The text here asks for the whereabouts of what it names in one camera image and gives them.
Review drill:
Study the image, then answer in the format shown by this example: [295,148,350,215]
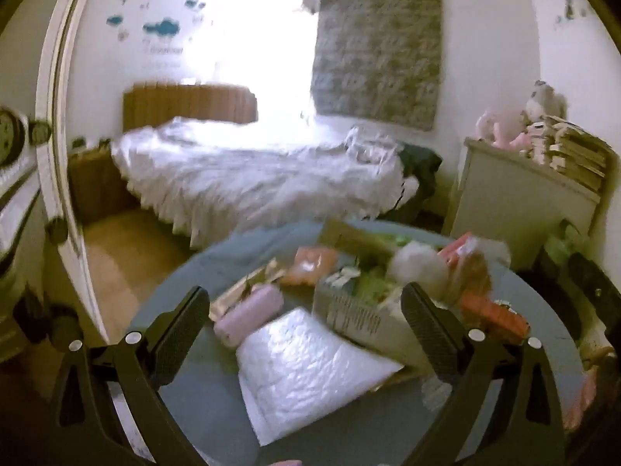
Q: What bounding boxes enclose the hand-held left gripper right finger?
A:
[400,282,568,466]

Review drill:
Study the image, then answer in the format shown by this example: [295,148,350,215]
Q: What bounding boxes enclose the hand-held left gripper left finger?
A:
[46,285,212,466]

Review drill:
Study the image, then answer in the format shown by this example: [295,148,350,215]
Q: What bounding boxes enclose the red milk carton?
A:
[458,291,531,343]

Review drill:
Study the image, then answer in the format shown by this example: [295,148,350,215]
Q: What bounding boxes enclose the pink roll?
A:
[213,284,284,348]

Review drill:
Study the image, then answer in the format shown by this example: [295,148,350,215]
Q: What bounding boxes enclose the white crumpled tissue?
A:
[385,243,449,299]

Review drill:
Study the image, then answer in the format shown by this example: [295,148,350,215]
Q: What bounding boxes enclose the brown snack packet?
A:
[451,252,493,302]

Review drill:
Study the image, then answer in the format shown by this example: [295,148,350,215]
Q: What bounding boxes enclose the cardboard box of snacks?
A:
[313,276,437,374]

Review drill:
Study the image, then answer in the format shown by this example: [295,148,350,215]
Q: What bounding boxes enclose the green packet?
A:
[352,267,394,302]

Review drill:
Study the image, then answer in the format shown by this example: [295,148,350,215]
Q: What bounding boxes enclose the tan paper wrapper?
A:
[211,257,287,316]

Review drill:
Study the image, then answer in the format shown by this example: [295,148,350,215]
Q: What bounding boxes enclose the red and white packet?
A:
[437,232,491,273]

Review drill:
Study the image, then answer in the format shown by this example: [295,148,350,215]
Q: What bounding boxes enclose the white bubble wrap mailer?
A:
[235,307,406,447]

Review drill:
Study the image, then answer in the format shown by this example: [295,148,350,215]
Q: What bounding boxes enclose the orange packet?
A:
[281,247,340,287]

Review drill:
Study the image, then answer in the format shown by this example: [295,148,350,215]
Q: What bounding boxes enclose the white cabinet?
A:
[442,137,602,273]

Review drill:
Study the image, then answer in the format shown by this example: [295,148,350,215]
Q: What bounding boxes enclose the bed with white blanket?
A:
[111,116,423,248]

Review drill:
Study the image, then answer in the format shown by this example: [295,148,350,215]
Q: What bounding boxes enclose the wooden nightstand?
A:
[68,148,141,224]

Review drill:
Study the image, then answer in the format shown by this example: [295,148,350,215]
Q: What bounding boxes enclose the dark cloth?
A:
[400,146,443,205]

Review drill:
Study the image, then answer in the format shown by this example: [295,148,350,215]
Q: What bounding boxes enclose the pink plush toy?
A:
[475,109,532,149]

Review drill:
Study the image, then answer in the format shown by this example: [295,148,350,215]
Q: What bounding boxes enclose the wooden headboard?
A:
[122,82,259,132]

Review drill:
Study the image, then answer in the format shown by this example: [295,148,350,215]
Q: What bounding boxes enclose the stack of books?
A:
[526,115,617,192]

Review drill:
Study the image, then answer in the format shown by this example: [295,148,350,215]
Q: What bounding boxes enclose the grey plush toy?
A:
[521,80,568,122]

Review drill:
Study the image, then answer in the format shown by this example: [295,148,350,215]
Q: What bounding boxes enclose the white door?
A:
[36,0,122,345]

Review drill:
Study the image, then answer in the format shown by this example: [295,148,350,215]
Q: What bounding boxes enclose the grey patterned curtain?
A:
[309,0,444,132]

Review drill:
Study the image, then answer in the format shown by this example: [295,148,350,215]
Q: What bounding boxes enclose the blue cloud wall stickers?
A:
[107,0,214,69]

